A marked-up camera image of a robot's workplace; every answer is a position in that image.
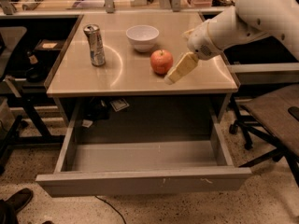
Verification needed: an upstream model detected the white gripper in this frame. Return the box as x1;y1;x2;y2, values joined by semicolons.
164;20;222;85

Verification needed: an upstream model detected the red apple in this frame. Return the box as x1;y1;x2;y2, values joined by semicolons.
150;49;173;75

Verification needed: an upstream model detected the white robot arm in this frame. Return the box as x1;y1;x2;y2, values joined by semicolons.
164;0;299;84

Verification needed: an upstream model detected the open grey top drawer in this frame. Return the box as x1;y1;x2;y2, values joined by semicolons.
36;108;251;197

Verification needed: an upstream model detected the white ceramic bowl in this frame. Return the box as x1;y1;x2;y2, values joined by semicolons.
126;25;160;52

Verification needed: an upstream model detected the white paper tag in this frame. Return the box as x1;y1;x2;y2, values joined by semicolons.
110;98;129;112

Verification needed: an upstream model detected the silver blue drink can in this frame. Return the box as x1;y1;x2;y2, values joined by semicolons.
83;24;106;67

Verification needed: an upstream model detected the brown office chair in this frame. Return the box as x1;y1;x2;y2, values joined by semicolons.
229;84;299;186

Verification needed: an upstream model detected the black shoe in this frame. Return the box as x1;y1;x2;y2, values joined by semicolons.
6;188;34;213

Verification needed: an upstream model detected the black floor cable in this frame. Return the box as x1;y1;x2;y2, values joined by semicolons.
94;195;128;224

